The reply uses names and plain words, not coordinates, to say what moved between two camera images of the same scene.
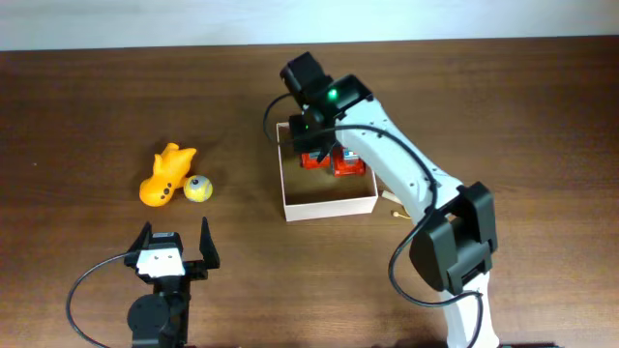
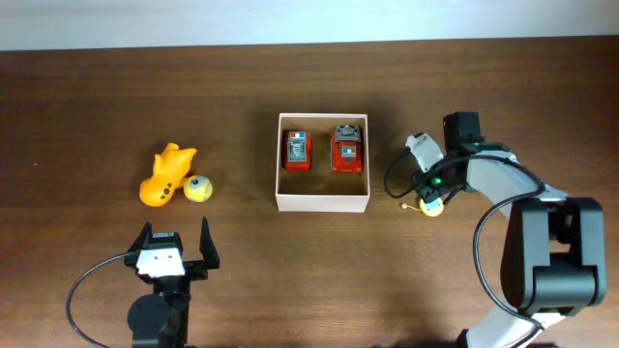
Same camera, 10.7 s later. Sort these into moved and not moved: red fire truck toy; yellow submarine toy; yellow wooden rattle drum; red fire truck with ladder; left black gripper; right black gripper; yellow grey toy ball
Moved: yellow wooden rattle drum; red fire truck toy; right black gripper
Not moved: left black gripper; red fire truck with ladder; yellow grey toy ball; yellow submarine toy
